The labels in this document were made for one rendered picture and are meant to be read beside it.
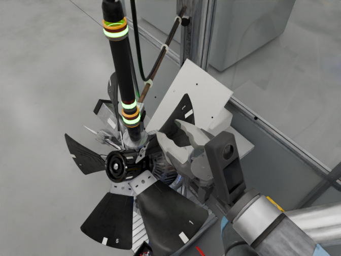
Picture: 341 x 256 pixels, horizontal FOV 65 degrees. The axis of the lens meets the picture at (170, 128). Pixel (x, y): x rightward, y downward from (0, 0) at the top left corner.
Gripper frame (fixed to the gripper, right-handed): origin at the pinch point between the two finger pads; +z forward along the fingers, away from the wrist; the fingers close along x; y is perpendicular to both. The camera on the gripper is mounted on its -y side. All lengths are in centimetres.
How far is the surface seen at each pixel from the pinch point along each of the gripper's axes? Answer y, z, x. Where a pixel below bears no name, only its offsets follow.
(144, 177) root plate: 48, 17, 1
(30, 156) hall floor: 167, 153, -37
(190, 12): 14, 47, 48
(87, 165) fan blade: 64, 45, -11
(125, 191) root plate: 57, 20, -6
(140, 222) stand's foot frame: 158, 40, 4
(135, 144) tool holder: 19.8, 13.4, -1.6
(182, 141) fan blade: 24.9, 8.2, 11.6
